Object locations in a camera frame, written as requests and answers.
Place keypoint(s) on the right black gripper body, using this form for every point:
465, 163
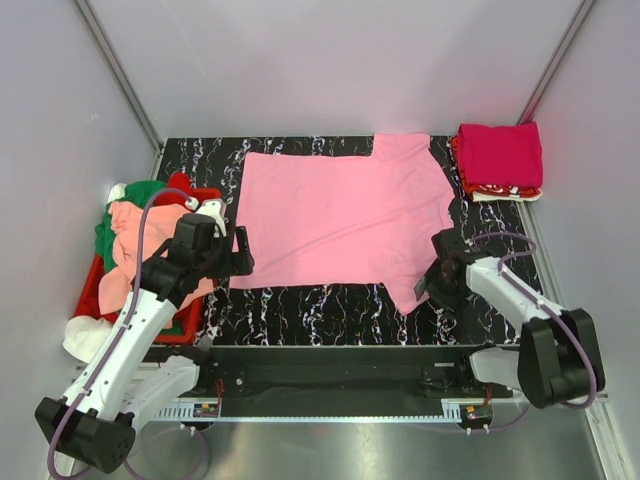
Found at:
444, 291

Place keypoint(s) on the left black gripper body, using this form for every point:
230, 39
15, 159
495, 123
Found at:
217, 262

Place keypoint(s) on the pink t shirt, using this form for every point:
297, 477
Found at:
319, 220

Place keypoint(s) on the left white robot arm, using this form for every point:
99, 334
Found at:
97, 418

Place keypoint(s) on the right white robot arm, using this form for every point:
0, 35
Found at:
557, 361

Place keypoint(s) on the salmon t shirt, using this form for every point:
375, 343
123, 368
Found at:
160, 224

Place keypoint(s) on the red t shirt in bin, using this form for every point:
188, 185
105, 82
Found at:
180, 193

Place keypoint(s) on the black marble pattern mat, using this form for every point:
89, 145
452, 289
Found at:
326, 315

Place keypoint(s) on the red plastic bin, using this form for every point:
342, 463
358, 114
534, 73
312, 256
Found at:
184, 324

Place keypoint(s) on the green t shirt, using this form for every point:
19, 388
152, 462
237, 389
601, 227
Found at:
137, 193

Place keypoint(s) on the folded red white t shirt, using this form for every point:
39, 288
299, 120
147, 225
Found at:
485, 193

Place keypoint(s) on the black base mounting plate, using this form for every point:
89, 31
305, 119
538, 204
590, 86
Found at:
241, 372

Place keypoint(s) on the folded magenta t shirt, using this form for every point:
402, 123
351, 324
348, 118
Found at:
502, 155

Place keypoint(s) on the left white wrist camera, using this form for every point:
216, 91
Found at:
212, 210

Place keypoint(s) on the white cable duct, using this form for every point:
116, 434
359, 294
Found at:
428, 412

